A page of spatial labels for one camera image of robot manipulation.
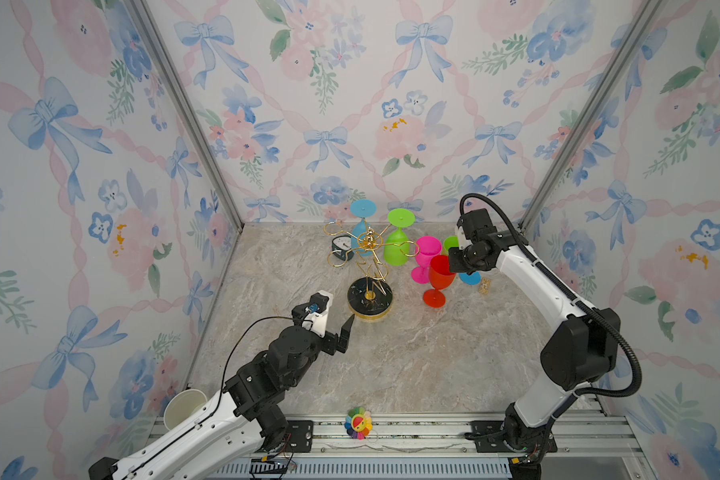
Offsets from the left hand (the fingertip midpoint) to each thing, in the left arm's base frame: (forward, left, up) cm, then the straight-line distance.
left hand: (336, 307), depth 70 cm
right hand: (+20, -33, -7) cm, 39 cm away
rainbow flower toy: (-20, -5, -22) cm, 31 cm away
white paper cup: (-18, +36, -15) cm, 43 cm away
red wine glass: (+15, -29, -8) cm, 34 cm away
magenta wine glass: (+28, -27, -10) cm, 40 cm away
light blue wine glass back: (+28, -6, +6) cm, 29 cm away
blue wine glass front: (+24, -44, -23) cm, 55 cm away
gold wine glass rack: (+16, -8, -22) cm, 29 cm away
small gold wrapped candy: (+21, -47, -22) cm, 56 cm away
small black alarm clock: (+36, +2, -18) cm, 40 cm away
